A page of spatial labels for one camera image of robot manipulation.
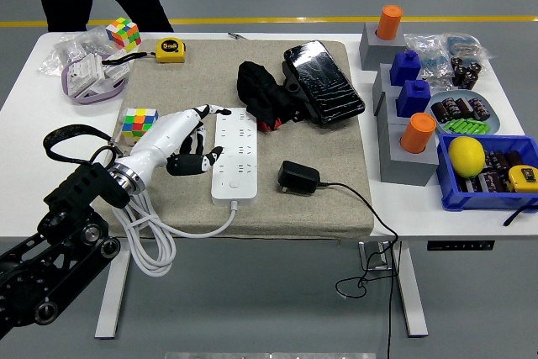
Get clear bag of small parts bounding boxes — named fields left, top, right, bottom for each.
left=445, top=32, right=495, bottom=61

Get clear bag with blue print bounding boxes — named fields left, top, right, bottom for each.
left=403, top=33, right=456, bottom=79

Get colourful puzzle cube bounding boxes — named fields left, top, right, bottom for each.
left=120, top=107, right=160, bottom=144
left=104, top=17, right=142, bottom=54

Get black power adapter with cord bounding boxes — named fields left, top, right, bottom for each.
left=277, top=160, right=400, bottom=359

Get yellow tape measure with strap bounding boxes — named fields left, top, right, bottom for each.
left=102, top=37, right=187, bottom=67

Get clear bag of white parts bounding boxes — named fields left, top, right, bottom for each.
left=37, top=25, right=119, bottom=77

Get silver metal bracket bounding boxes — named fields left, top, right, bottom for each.
left=358, top=240, right=393, bottom=271

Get white power strip with cable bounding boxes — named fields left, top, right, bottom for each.
left=109, top=107, right=258, bottom=278

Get yellow lemon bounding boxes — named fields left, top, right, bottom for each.
left=447, top=136, right=487, bottom=178

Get glossy black rectangular case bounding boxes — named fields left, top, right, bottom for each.
left=280, top=40, right=366, bottom=127

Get white table leg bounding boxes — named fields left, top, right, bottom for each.
left=94, top=240, right=132, bottom=339
left=393, top=240, right=430, bottom=338

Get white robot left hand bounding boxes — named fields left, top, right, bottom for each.
left=119, top=103, right=233, bottom=187

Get black strap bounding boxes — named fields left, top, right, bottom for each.
left=503, top=203, right=538, bottom=227

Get orange cylinder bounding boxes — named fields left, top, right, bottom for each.
left=399, top=113, right=437, bottom=154
left=375, top=4, right=404, bottom=40

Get blue plastic bin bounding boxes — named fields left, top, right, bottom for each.
left=435, top=134, right=538, bottom=212

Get purple plastic basket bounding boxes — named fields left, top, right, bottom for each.
left=61, top=50, right=129, bottom=107

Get black desk control panel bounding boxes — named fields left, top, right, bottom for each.
left=427, top=240, right=496, bottom=251

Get light blue oval plate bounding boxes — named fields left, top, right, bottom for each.
left=423, top=89, right=502, bottom=136

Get large grey block with hole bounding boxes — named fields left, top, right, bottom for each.
left=377, top=121, right=439, bottom=187

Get grey-brown fabric mat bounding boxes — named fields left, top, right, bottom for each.
left=91, top=39, right=374, bottom=240

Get blue block with knob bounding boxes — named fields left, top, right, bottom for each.
left=395, top=79, right=432, bottom=119
left=388, top=50, right=421, bottom=87

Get white plastic switch boxes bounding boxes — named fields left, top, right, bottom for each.
left=66, top=52, right=129, bottom=98

